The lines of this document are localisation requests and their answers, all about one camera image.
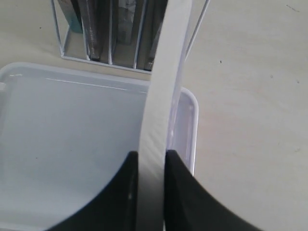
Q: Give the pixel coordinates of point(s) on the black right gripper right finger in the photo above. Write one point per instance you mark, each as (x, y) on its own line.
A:
(189, 207)

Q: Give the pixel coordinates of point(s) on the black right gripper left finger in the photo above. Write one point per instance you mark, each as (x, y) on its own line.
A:
(114, 208)

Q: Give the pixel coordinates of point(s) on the dark blue spine book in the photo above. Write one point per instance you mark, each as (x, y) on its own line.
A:
(165, 79)

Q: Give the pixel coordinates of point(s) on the black spine book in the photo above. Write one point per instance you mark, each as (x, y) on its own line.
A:
(95, 19)

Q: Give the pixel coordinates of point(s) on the dark grey spine book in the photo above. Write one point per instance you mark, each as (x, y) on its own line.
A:
(158, 17)

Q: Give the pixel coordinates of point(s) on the grey white spine book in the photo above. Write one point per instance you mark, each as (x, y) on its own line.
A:
(126, 16)

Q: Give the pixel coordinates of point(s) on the pink teal cover book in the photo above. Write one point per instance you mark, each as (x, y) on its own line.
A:
(71, 11)

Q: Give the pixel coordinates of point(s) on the white plastic tray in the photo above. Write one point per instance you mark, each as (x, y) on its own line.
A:
(63, 135)

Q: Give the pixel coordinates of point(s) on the white wire book rack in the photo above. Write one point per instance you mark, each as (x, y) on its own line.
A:
(132, 57)

